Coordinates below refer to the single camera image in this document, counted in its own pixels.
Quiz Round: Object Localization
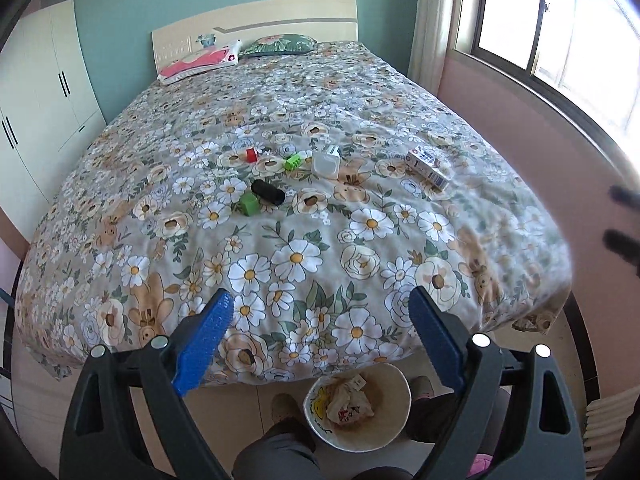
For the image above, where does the person's shoe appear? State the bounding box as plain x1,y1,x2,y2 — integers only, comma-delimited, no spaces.
270,392,302,425
410,375,436,401

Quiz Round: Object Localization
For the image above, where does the pink soft object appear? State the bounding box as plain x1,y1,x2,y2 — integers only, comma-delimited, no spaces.
467,452,494,477

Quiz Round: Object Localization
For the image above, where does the person's left leg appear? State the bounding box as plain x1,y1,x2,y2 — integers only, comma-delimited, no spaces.
232,417,323,480

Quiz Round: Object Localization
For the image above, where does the crumpled paper wrapper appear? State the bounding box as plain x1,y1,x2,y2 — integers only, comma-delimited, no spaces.
326,382,376,428

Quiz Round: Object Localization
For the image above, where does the white plastic container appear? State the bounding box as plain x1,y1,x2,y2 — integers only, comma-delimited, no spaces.
312,144,342,179

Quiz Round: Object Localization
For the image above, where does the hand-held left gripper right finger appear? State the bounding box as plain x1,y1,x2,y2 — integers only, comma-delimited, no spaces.
407,286,586,480

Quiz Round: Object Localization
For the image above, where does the cream trash bin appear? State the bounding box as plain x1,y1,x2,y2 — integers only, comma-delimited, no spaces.
302,363,412,453

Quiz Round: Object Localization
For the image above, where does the white and blue carton box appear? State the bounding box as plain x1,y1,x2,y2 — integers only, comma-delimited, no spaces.
406,146,452,192

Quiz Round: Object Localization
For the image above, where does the window with dark frame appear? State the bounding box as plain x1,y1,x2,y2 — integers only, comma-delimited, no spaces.
452,0,640,153

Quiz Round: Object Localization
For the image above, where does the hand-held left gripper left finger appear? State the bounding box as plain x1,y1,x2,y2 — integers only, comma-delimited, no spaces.
59,287,236,480

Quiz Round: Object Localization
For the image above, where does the cream curtain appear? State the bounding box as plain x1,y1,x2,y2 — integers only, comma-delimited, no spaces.
407,0,468,97

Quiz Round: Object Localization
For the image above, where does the beige wooden bed headboard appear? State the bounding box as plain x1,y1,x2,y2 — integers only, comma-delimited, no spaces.
151,0,360,81

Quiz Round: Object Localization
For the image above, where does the person's left shoe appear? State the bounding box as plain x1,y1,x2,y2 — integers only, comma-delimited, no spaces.
270,392,302,425

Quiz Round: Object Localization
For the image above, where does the pink and white pillow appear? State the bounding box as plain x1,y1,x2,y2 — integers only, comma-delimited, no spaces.
157,40,243,85

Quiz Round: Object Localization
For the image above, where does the person's right shoe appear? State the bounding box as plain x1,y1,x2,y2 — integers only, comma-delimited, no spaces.
410,375,436,401

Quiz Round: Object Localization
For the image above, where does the green floral pillow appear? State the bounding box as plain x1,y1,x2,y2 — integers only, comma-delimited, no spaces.
239,34,318,58

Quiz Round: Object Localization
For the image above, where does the floral bed blanket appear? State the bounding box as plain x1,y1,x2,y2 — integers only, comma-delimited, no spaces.
14,40,573,387

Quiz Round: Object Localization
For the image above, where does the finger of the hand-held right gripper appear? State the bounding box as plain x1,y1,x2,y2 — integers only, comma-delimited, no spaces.
603,229,640,277
610,185,640,207

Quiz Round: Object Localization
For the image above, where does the white radiator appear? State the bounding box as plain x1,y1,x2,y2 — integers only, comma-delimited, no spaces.
584,391,632,467

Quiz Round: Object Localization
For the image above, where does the cream wardrobe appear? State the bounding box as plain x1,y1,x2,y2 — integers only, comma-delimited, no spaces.
0,0,108,235

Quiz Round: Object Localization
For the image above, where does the black cylinder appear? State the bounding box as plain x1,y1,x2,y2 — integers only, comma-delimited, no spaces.
250,179,286,207

